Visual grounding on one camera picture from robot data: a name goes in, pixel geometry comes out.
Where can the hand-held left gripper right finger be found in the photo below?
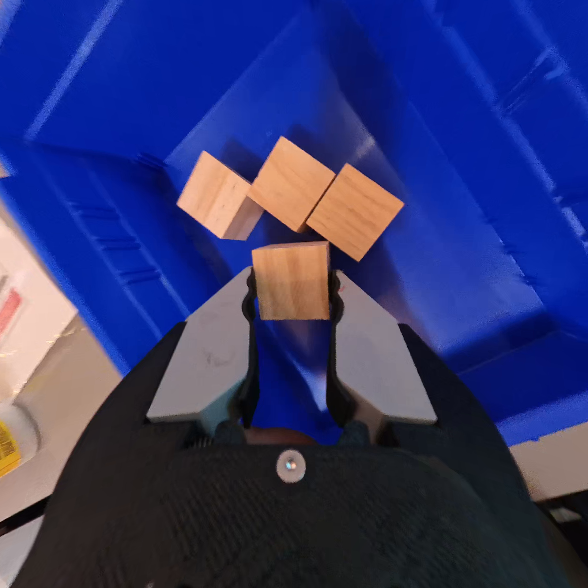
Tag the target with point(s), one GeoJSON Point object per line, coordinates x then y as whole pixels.
{"type": "Point", "coordinates": [381, 367]}

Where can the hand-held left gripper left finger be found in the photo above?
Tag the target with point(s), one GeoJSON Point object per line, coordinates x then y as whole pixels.
{"type": "Point", "coordinates": [202, 363]}

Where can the blue striped wooden cube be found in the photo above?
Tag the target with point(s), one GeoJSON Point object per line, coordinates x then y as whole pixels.
{"type": "Point", "coordinates": [291, 181]}
{"type": "Point", "coordinates": [356, 211]}
{"type": "Point", "coordinates": [216, 197]}
{"type": "Point", "coordinates": [291, 280]}

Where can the blue plastic bin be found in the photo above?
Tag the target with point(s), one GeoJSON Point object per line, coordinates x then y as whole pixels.
{"type": "Point", "coordinates": [459, 138]}

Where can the white bagged paper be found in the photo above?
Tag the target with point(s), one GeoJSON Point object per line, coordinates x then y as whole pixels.
{"type": "Point", "coordinates": [36, 275]}

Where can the white disinfecting wipes canister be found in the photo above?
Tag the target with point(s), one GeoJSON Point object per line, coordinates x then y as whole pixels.
{"type": "Point", "coordinates": [9, 450]}

